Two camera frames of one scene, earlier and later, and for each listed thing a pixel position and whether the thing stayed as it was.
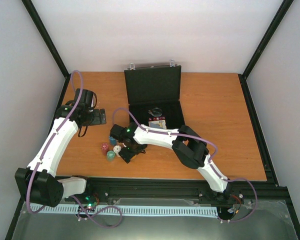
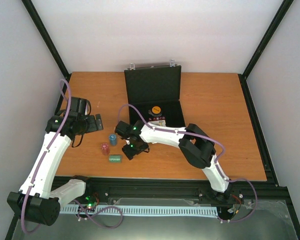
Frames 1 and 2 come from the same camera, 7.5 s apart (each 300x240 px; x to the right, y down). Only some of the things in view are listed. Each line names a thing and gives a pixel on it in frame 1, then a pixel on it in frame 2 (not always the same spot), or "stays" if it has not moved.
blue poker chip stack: (113, 141) stays
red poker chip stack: (104, 148) stays
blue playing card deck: (160, 124) stays
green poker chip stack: (110, 155) -> (116, 159)
